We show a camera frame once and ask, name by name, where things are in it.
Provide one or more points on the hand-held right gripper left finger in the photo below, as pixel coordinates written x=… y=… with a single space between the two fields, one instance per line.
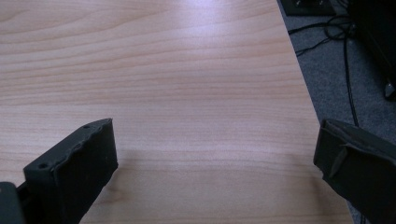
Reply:
x=82 y=169

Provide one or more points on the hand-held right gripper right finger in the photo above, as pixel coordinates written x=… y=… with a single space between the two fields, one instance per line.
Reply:
x=358 y=168

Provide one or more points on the black stand base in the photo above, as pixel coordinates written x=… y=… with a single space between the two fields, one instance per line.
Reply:
x=306 y=7

